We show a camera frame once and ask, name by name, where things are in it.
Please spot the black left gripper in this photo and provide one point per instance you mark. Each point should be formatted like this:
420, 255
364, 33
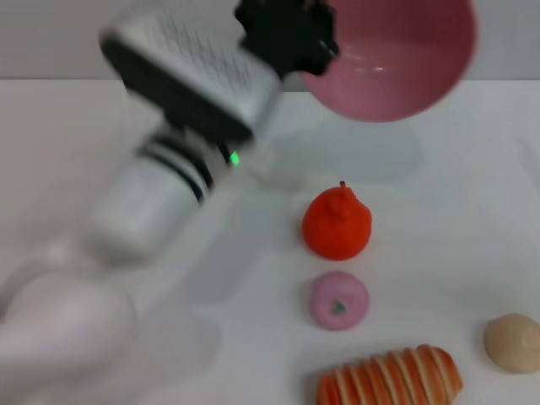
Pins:
287, 38

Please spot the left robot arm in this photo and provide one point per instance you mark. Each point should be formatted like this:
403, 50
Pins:
126, 211

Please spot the beige toy bun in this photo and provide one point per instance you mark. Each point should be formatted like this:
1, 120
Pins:
512, 343

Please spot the pink plastic bowl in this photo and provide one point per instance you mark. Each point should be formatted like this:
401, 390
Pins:
388, 63

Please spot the orange-red toy pear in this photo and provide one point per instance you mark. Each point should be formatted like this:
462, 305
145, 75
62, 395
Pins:
337, 228

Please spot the orange striped toy bread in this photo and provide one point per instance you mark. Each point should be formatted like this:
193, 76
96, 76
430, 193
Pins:
388, 377

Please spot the pink toy peach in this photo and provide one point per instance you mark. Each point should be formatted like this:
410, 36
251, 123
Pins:
339, 301

